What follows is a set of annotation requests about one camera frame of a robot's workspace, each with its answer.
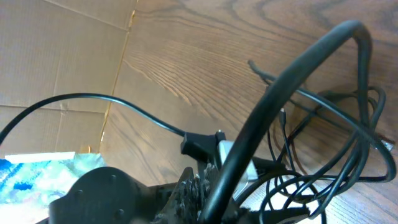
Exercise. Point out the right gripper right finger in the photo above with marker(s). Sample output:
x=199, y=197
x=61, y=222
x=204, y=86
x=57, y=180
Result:
x=288, y=216

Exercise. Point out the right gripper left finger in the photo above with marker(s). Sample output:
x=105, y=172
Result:
x=188, y=197

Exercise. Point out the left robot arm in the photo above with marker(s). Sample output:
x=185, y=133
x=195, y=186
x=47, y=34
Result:
x=108, y=195

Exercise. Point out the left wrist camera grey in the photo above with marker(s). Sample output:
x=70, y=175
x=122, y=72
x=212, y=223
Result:
x=215, y=149

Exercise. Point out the cardboard wall panel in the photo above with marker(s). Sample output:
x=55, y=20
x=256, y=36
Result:
x=54, y=47

